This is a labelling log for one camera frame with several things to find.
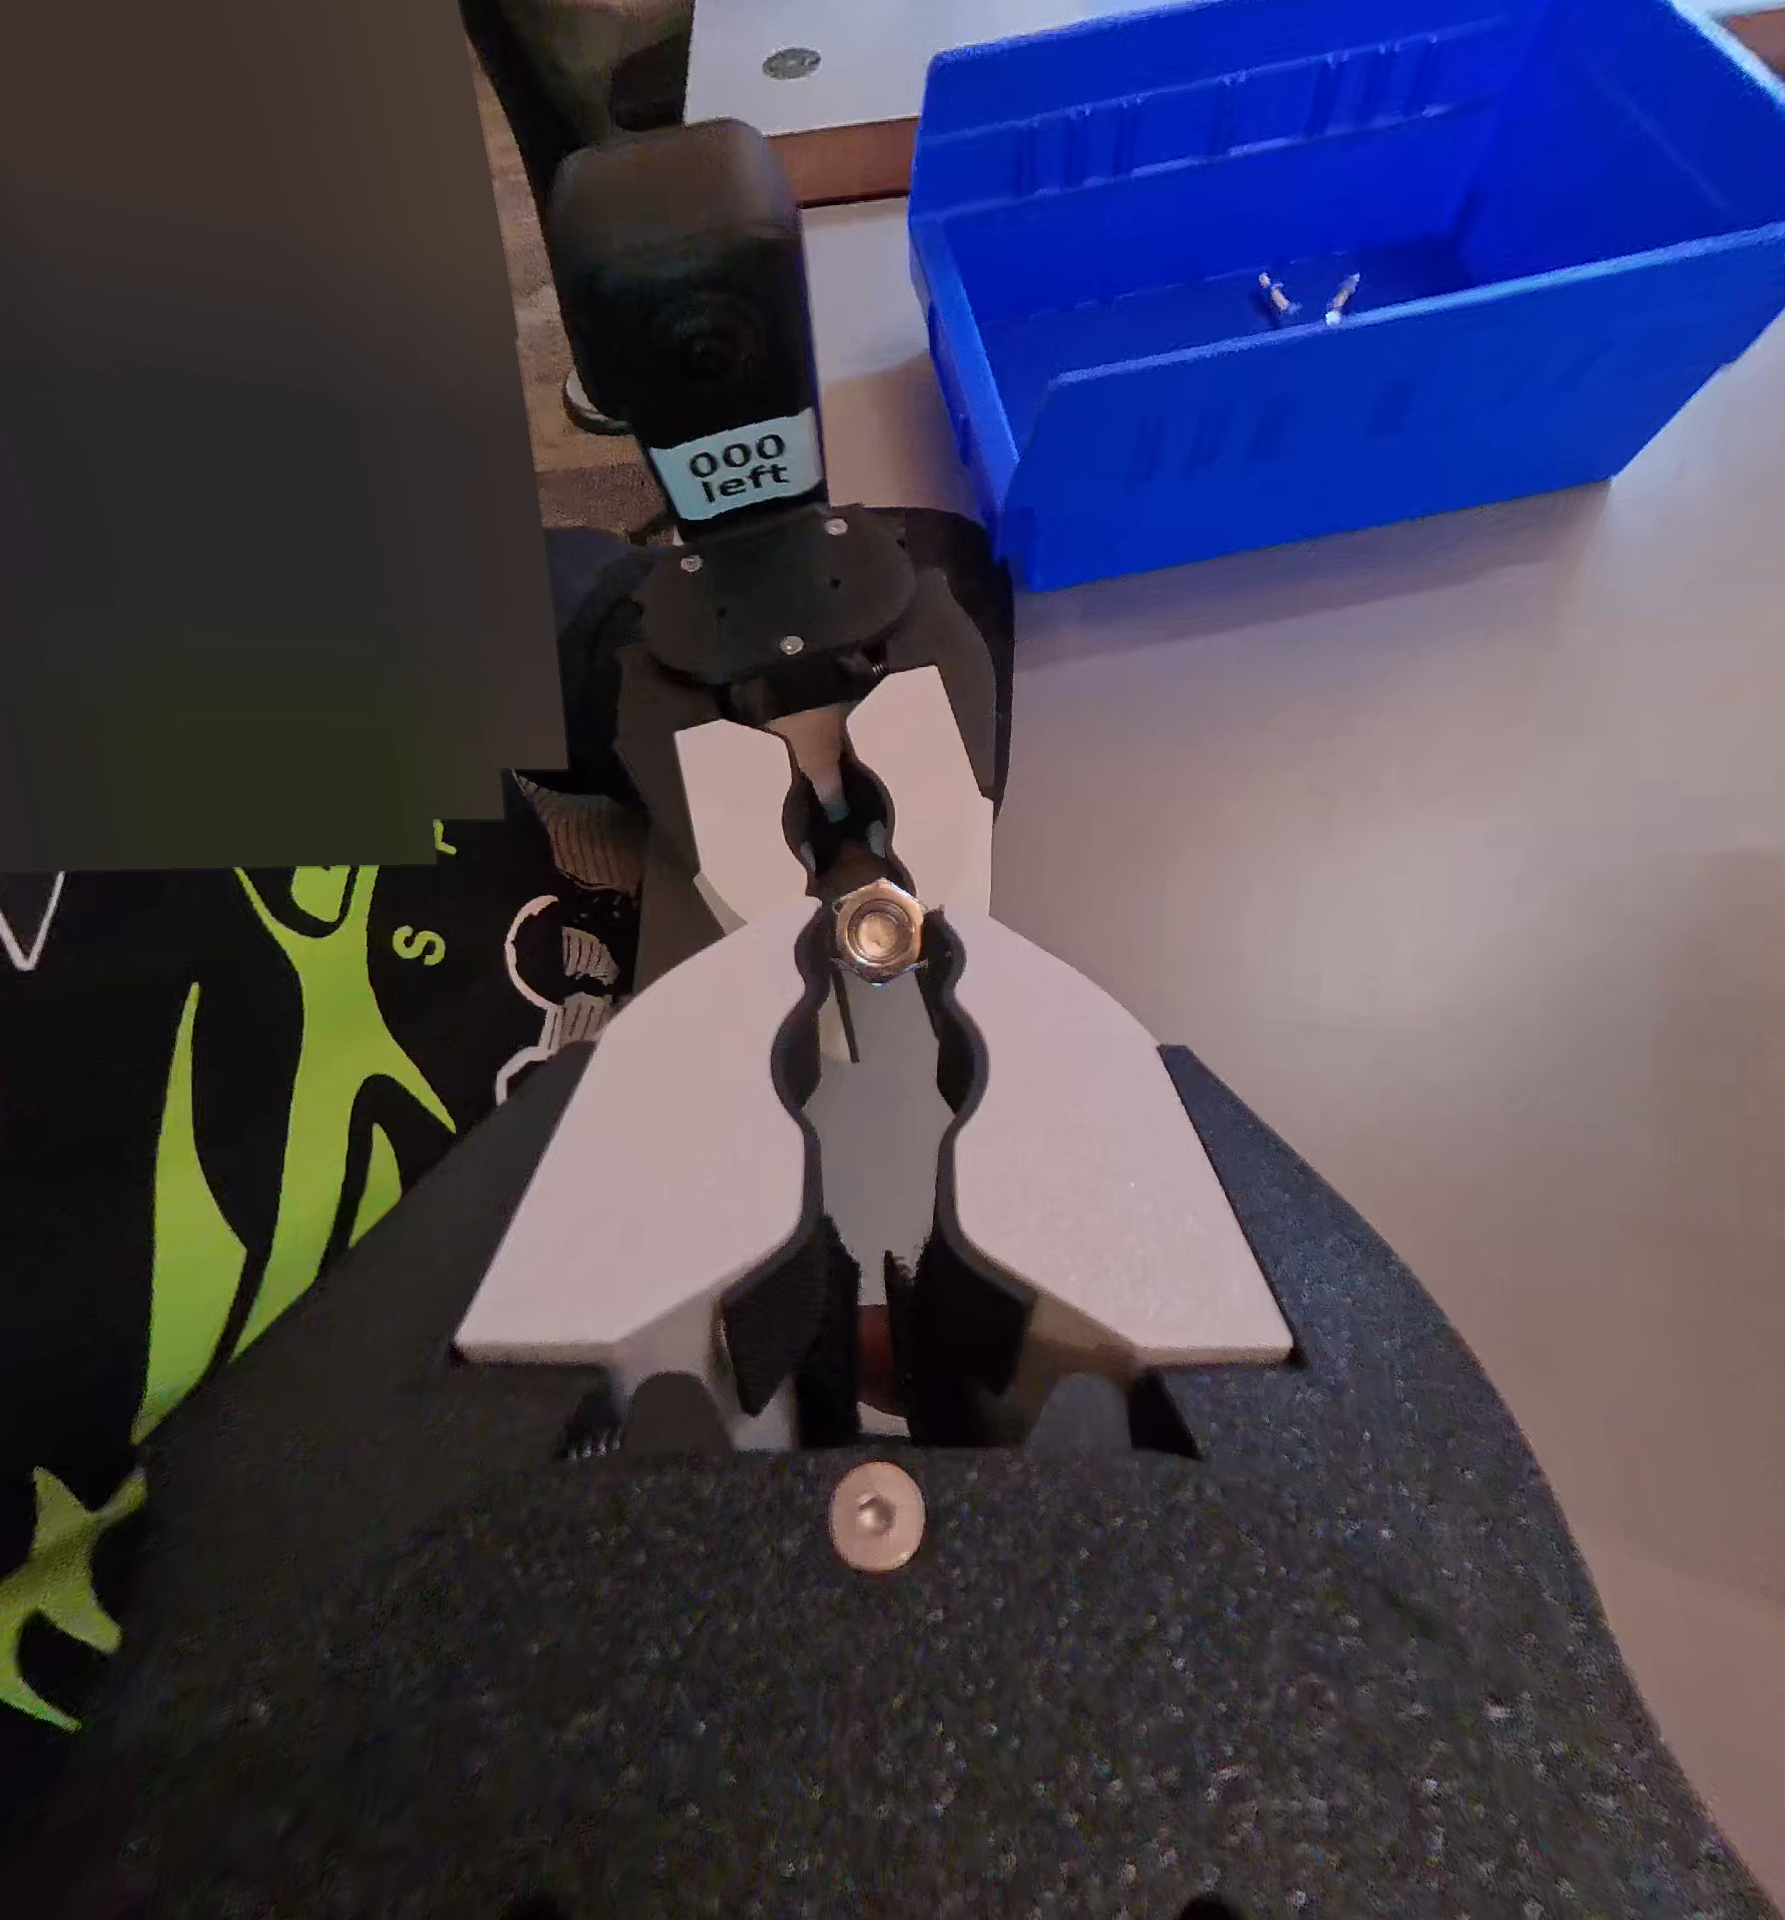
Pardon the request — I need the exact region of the person's left forearm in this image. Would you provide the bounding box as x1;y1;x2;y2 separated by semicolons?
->
546;525;647;781

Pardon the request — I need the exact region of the large steel nut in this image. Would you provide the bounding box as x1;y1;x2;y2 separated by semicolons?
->
827;879;933;986

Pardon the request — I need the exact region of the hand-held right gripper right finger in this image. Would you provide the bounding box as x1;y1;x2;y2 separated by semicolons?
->
921;904;1296;1418

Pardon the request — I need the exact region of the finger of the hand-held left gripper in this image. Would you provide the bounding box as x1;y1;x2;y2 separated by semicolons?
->
839;665;1000;920
675;712;836;940

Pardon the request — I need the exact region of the black hoodie with green print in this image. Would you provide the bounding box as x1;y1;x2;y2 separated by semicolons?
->
0;773;641;1741

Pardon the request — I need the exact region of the blue plastic bin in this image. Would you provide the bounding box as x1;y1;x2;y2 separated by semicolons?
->
908;0;1785;594

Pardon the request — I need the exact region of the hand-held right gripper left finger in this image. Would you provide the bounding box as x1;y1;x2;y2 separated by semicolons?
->
453;896;851;1418

